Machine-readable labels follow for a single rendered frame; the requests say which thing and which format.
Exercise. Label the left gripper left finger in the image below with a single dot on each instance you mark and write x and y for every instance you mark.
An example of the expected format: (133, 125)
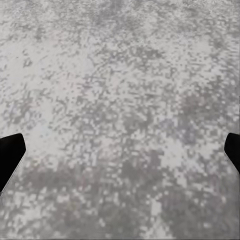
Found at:
(12, 149)

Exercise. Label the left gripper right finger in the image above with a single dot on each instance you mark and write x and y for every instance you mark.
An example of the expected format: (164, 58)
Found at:
(232, 149)

